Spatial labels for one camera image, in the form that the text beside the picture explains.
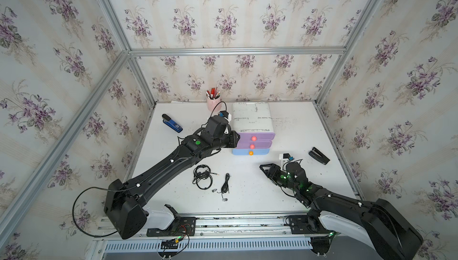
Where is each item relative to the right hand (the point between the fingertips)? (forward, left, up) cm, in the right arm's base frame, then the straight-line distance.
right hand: (263, 169), depth 83 cm
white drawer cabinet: (+20, +6, +16) cm, 26 cm away
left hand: (+7, +12, +17) cm, 21 cm away
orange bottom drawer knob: (+10, +5, -2) cm, 11 cm away
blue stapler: (+29, +52, -3) cm, 60 cm away
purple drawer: (+8, +9, +8) cm, 15 cm away
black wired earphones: (-2, +30, -4) cm, 30 cm away
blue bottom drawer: (+11, +8, -2) cm, 13 cm away
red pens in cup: (+48, +28, +4) cm, 55 cm away
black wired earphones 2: (-7, +18, -5) cm, 20 cm away
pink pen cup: (+44, +29, -1) cm, 53 cm away
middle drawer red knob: (+10, +5, +5) cm, 12 cm away
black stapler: (+10, -31, -5) cm, 33 cm away
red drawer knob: (+9, +5, +12) cm, 16 cm away
